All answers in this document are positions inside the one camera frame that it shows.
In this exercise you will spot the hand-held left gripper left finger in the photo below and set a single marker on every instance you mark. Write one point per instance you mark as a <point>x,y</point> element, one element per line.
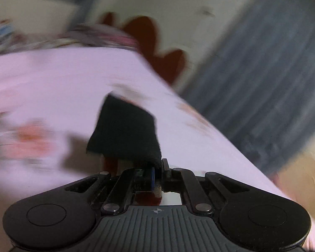
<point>152,179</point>

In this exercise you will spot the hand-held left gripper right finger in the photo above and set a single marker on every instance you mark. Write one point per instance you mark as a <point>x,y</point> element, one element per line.
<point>164,169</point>

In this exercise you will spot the grey-blue curtain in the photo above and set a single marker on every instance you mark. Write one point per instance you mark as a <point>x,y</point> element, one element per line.
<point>265,78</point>

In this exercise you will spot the pink floral bedsheet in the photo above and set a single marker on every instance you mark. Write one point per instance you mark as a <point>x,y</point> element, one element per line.
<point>55,84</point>

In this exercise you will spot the white headboard with red panels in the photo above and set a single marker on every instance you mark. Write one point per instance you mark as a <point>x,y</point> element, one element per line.
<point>178,21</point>

